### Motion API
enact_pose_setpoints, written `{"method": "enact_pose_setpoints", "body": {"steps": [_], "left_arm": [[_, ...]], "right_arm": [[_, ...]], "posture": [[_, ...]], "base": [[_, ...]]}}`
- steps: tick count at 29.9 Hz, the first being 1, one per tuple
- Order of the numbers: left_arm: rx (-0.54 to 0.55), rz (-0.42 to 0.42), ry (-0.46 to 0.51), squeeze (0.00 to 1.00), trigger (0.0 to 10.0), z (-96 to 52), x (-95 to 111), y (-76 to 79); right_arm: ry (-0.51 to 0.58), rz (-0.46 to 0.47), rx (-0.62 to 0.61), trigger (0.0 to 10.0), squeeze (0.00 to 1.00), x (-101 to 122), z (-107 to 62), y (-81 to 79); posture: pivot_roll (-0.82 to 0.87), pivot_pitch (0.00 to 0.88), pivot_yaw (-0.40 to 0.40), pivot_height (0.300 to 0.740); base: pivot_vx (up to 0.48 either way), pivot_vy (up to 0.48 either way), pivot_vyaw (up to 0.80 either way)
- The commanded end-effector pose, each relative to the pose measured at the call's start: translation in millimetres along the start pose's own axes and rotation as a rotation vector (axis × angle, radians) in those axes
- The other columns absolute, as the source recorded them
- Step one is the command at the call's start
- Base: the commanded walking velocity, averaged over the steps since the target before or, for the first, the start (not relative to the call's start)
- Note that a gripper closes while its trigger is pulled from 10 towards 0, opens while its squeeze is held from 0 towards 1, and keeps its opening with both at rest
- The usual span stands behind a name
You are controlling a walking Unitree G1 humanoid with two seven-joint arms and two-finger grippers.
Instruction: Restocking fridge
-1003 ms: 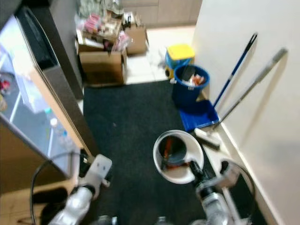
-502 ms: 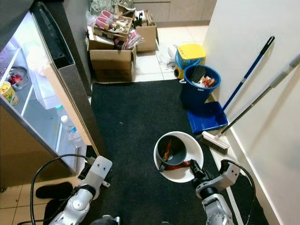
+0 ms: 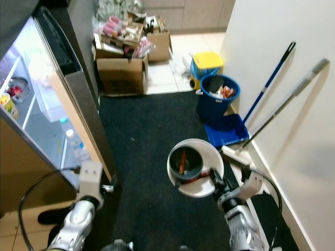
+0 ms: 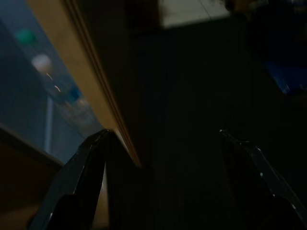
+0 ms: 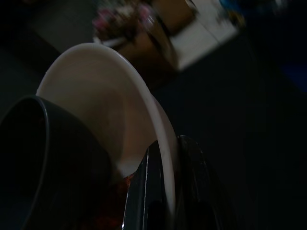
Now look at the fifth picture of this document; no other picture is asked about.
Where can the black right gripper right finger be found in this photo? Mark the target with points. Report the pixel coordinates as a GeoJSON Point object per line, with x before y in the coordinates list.
{"type": "Point", "coordinates": [199, 187]}

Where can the dark grey bowl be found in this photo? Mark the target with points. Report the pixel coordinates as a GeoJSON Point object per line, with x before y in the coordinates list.
{"type": "Point", "coordinates": [60, 155]}

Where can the small brown cardboard box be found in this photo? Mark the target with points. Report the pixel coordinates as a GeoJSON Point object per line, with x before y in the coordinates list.
{"type": "Point", "coordinates": [175, 16]}

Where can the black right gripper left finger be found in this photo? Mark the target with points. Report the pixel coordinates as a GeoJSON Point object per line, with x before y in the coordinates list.
{"type": "Point", "coordinates": [146, 191]}

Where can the black floor mat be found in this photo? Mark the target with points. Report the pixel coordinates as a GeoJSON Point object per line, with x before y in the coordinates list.
{"type": "Point", "coordinates": [239, 119]}

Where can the red food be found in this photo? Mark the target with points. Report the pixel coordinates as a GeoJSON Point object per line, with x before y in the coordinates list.
{"type": "Point", "coordinates": [124, 185]}

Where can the large brown cardboard box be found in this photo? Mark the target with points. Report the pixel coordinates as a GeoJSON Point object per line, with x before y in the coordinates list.
{"type": "Point", "coordinates": [148, 52]}

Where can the white bowl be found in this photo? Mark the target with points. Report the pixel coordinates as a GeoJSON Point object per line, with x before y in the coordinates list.
{"type": "Point", "coordinates": [96, 95]}

